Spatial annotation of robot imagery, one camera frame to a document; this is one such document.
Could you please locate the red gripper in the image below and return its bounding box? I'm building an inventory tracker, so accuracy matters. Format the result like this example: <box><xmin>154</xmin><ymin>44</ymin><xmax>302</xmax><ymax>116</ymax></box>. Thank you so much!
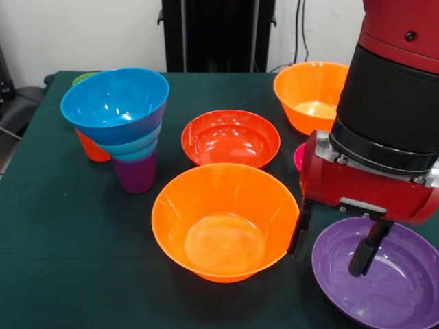
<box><xmin>287</xmin><ymin>130</ymin><xmax>439</xmax><ymax>278</ymax></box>

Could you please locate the purple bowl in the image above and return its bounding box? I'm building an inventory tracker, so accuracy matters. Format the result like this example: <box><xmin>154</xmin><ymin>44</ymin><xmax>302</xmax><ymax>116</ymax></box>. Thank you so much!
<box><xmin>311</xmin><ymin>216</ymin><xmax>439</xmax><ymax>329</ymax></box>

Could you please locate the large orange bowl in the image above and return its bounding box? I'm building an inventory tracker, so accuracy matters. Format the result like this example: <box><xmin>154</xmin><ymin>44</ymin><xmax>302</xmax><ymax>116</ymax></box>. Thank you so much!
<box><xmin>151</xmin><ymin>162</ymin><xmax>301</xmax><ymax>284</ymax></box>
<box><xmin>273</xmin><ymin>61</ymin><xmax>351</xmax><ymax>136</ymax></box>

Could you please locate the small blue bowl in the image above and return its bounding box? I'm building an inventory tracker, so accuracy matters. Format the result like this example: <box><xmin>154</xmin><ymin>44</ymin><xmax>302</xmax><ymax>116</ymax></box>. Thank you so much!
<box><xmin>95</xmin><ymin>121</ymin><xmax>163</xmax><ymax>162</ymax></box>

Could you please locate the large blue bowl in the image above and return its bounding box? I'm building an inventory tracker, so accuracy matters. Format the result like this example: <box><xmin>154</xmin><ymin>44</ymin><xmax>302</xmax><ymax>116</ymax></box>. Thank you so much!
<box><xmin>60</xmin><ymin>67</ymin><xmax>170</xmax><ymax>145</ymax></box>

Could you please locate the pink bowl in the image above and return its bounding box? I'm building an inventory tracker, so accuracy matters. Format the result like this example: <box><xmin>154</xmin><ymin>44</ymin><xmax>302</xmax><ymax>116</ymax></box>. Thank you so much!
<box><xmin>294</xmin><ymin>142</ymin><xmax>308</xmax><ymax>172</ymax></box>

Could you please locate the red-orange bowl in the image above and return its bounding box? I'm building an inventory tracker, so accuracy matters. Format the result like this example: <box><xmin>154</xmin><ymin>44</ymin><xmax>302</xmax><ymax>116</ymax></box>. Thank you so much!
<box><xmin>180</xmin><ymin>109</ymin><xmax>281</xmax><ymax>170</ymax></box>

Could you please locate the dark green tablecloth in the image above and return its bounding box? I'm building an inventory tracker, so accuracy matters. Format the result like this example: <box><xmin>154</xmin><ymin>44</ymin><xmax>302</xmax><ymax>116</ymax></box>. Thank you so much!
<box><xmin>0</xmin><ymin>70</ymin><xmax>439</xmax><ymax>329</ymax></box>

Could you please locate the purple cup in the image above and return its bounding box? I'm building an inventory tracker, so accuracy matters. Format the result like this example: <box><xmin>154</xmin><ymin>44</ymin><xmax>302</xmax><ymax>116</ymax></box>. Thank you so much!
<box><xmin>111</xmin><ymin>149</ymin><xmax>158</xmax><ymax>195</ymax></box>

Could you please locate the orange cup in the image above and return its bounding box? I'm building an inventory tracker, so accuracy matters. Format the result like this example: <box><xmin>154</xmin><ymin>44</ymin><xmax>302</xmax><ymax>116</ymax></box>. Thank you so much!
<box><xmin>74</xmin><ymin>128</ymin><xmax>111</xmax><ymax>162</ymax></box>

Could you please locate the green cup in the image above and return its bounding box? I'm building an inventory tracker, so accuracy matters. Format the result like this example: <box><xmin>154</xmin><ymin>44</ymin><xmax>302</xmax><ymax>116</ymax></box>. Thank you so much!
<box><xmin>71</xmin><ymin>71</ymin><xmax>101</xmax><ymax>87</ymax></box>

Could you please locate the black cable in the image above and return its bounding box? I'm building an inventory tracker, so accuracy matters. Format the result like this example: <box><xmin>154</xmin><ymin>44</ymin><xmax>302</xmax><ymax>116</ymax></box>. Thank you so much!
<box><xmin>270</xmin><ymin>0</ymin><xmax>311</xmax><ymax>73</ymax></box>

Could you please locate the black pedestal leg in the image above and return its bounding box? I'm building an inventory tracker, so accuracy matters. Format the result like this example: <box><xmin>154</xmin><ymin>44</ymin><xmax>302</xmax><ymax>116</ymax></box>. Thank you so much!
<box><xmin>0</xmin><ymin>44</ymin><xmax>56</xmax><ymax>138</ymax></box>

